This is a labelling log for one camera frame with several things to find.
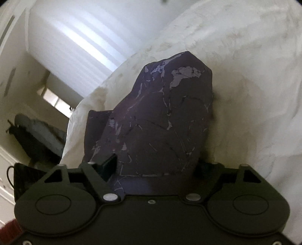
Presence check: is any white bed blanket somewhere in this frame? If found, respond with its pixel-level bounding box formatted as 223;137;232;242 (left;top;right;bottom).
59;0;302;236

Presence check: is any white curtain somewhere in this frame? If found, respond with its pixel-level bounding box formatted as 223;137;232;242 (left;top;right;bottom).
28;0;180;104

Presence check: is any dark bag on floor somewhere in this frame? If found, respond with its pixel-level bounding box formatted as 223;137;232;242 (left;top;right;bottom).
7;113;68;165

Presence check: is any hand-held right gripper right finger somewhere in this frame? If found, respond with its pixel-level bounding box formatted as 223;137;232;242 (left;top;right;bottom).
185;159;263;202

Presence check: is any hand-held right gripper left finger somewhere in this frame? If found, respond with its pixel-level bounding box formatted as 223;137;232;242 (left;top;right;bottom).
44;153;125;203

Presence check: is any purple patterned hooded jacket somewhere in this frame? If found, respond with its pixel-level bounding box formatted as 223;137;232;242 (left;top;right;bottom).
81;51;216;196

